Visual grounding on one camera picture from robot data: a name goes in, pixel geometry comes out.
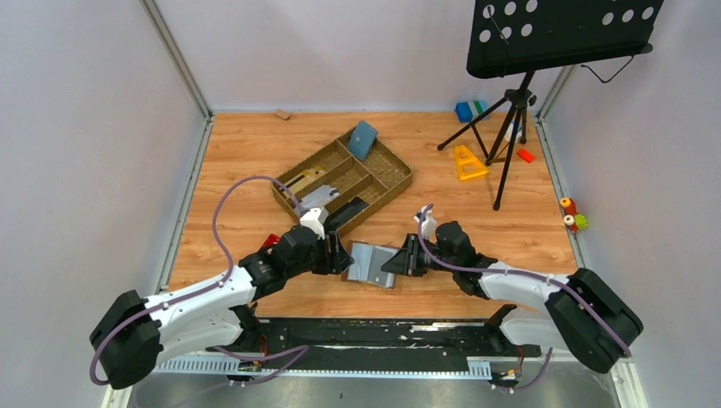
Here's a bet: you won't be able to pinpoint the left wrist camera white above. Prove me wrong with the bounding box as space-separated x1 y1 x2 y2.
299 207 328 239

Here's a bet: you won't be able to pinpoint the small red block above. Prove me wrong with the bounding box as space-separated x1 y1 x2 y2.
517 149 536 163

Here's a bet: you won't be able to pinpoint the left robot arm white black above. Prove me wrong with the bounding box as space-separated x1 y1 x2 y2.
89 225 354 389

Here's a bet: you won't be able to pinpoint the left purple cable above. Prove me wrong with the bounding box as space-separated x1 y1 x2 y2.
88 175 309 408

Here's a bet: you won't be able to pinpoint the blue green white blocks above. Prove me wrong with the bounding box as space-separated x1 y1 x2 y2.
454 99 488 123

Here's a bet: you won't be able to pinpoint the gold credit card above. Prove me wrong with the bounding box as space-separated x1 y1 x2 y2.
275 166 326 199

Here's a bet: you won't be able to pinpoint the small cardboard piece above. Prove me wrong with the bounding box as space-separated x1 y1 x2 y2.
275 109 291 121

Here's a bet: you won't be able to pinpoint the woven divided basket tray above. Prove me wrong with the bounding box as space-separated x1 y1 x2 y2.
277 129 413 236

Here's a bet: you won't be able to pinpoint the orange green toy pieces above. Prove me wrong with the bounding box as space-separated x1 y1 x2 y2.
559 196 589 233

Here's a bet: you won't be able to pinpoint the red plastic block tray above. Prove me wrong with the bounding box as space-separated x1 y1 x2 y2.
260 234 280 251

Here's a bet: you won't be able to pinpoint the white cable duct rail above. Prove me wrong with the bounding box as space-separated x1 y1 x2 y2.
157 354 493 381

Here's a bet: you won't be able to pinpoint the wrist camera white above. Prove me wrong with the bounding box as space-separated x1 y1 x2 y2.
414 206 437 240
299 207 328 239

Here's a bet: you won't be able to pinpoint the black music stand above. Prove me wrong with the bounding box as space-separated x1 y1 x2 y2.
460 0 663 210

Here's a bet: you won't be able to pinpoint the silver grey card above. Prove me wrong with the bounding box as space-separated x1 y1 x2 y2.
300 184 340 209

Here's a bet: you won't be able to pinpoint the blue leather card holder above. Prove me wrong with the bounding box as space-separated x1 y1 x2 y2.
347 121 378 161

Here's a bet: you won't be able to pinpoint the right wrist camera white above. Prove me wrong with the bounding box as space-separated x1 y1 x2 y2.
414 206 437 240

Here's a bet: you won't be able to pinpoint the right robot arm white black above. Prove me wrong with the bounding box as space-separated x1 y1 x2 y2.
381 221 644 373

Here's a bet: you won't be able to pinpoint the yellow triangular toy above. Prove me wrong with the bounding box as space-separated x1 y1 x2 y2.
453 144 490 182

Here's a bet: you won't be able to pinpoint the black card in basket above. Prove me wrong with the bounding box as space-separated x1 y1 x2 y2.
324 196 368 231

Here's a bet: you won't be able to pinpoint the brown leather card holder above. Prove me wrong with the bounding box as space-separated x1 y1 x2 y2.
341 241 399 289

